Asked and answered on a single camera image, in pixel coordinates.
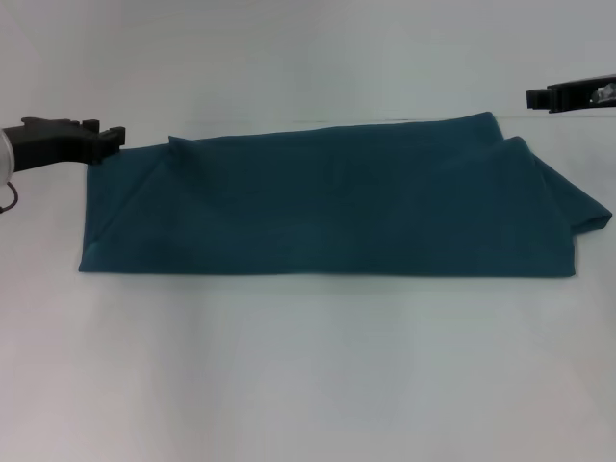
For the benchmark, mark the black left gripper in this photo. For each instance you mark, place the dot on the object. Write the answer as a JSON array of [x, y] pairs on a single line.
[[53, 142]]

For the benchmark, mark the blue shirt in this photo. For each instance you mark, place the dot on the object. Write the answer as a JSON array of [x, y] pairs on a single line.
[[337, 207]]

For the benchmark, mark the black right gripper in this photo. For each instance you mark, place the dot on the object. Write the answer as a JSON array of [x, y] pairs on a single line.
[[584, 91]]

